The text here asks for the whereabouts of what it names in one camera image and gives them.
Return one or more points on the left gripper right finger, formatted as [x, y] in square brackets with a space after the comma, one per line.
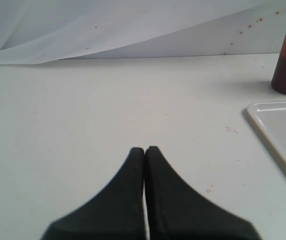
[177, 212]

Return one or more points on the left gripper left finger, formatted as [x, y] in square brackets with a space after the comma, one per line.
[115, 213]

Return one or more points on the white rectangular plastic tray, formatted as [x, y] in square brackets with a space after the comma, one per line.
[268, 120]

